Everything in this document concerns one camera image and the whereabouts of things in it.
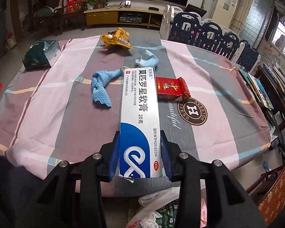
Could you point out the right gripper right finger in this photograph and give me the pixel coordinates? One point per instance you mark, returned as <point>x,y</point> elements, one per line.
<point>228,204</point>

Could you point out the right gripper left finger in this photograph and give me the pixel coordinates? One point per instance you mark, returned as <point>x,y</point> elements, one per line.
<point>70,195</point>

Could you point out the white blue medicine box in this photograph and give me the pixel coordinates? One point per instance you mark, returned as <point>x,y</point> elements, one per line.
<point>140,147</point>

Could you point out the blue checkered cloth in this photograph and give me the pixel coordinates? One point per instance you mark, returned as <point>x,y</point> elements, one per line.
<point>99,81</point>

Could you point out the red cigarette pack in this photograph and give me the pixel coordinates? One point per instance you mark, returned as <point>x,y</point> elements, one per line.
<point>170,89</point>

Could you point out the light blue face mask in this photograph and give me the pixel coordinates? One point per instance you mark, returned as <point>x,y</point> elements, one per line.
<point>147,59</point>

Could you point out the yellow snack bag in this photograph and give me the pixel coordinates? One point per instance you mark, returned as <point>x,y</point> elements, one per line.
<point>117,37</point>

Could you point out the white trash bin with liner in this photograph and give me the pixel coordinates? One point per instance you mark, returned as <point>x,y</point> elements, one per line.
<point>158,209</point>

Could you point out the striped plaid tablecloth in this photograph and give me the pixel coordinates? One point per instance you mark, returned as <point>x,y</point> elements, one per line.
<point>47,116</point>

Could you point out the stack of colourful books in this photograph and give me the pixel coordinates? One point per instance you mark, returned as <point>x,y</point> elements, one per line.
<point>257,90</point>

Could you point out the dark green tissue pack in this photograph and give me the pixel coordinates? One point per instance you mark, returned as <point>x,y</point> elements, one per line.
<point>42,54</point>

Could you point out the navy white baby fence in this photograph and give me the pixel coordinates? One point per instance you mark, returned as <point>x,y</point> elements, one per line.
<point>188,27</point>

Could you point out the dark wooden armchair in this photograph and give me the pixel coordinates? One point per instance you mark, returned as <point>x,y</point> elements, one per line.
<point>50,17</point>

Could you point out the red gift box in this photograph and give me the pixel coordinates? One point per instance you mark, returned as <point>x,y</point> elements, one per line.
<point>75,6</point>

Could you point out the potted green plant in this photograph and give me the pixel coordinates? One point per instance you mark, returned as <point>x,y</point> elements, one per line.
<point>97,4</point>

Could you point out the wooden TV cabinet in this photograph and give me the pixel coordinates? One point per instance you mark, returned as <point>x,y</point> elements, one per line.
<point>124,16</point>

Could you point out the white floor air conditioner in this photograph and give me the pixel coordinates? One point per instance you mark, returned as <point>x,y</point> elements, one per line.
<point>223,11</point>

